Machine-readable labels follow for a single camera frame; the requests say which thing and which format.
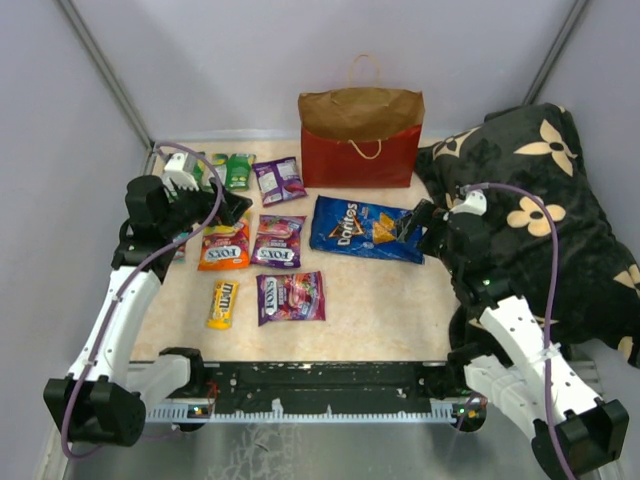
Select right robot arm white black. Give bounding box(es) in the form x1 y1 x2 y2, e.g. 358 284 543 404
395 192 629 479

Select yellow chocolate candy packet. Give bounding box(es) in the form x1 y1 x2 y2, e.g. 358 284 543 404
206 280 239 330

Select orange candy bag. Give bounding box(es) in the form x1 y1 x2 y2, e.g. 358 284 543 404
198 213 250 271

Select red brown paper bag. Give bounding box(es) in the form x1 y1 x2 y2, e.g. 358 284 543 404
297 84 425 189

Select purple candy bag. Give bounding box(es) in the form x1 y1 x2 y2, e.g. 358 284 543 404
252 156 307 207
250 215 306 269
256 271 326 327

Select white toothed cable rail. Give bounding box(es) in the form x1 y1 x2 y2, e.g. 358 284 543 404
146 401 463 425

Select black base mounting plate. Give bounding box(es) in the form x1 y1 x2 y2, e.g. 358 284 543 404
202 361 466 414

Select blue tortilla chips bag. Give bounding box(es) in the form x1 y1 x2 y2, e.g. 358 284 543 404
309 196 424 264

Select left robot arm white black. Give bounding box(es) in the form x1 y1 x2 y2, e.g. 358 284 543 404
43 175 253 459

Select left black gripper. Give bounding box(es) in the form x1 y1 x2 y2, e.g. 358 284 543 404
159 174 251 238

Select colourful candy bag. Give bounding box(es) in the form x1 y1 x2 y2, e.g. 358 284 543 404
173 232 190 264

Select black floral pillow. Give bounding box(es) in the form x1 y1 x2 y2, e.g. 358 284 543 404
415 103 639 367

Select green yellow snack bag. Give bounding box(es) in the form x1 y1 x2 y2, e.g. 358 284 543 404
211 153 256 192
192 152 209 187

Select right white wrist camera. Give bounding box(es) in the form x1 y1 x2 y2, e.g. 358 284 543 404
450 190 487 216

